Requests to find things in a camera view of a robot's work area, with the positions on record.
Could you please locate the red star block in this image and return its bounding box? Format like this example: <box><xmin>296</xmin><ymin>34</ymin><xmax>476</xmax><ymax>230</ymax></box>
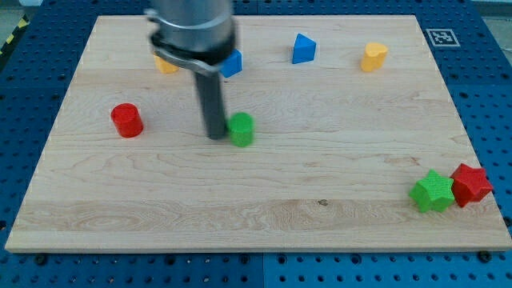
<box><xmin>450</xmin><ymin>163</ymin><xmax>494</xmax><ymax>207</ymax></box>

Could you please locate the fiducial marker tag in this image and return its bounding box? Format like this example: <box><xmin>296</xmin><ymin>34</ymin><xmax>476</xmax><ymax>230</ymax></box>
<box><xmin>426</xmin><ymin>28</ymin><xmax>460</xmax><ymax>47</ymax></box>

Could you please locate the blue cube block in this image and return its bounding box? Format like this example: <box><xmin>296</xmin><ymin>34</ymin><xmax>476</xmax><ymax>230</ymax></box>
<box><xmin>221</xmin><ymin>49</ymin><xmax>242</xmax><ymax>78</ymax></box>

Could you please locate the green star block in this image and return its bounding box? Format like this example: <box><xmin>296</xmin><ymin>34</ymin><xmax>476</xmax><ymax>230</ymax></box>
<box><xmin>409</xmin><ymin>170</ymin><xmax>455</xmax><ymax>213</ymax></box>

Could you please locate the green cylinder block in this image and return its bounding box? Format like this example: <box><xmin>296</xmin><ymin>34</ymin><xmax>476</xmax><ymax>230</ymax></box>
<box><xmin>228</xmin><ymin>112</ymin><xmax>254</xmax><ymax>147</ymax></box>

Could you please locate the wooden board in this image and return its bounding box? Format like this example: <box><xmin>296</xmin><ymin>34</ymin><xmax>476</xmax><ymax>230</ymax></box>
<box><xmin>6</xmin><ymin>15</ymin><xmax>511</xmax><ymax>254</ymax></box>

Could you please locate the yellow block behind arm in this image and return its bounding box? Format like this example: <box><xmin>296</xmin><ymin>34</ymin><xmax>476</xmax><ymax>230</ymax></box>
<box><xmin>154</xmin><ymin>54</ymin><xmax>179</xmax><ymax>74</ymax></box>

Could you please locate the blue triangle block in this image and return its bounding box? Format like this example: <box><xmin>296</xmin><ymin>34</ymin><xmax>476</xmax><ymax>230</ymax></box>
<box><xmin>292</xmin><ymin>34</ymin><xmax>317</xmax><ymax>64</ymax></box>

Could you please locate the yellow heart block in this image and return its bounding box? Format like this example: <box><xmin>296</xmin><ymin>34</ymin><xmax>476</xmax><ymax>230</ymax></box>
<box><xmin>360</xmin><ymin>42</ymin><xmax>389</xmax><ymax>72</ymax></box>

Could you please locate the red cylinder block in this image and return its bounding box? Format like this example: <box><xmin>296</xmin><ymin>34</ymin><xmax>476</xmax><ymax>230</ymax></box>
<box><xmin>110</xmin><ymin>102</ymin><xmax>144</xmax><ymax>138</ymax></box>

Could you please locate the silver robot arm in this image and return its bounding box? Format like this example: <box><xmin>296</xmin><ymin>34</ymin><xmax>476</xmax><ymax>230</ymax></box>
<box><xmin>145</xmin><ymin>0</ymin><xmax>237</xmax><ymax>140</ymax></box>

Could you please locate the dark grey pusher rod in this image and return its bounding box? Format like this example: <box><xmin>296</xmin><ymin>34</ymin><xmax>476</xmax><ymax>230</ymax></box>
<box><xmin>194</xmin><ymin>72</ymin><xmax>227</xmax><ymax>140</ymax></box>

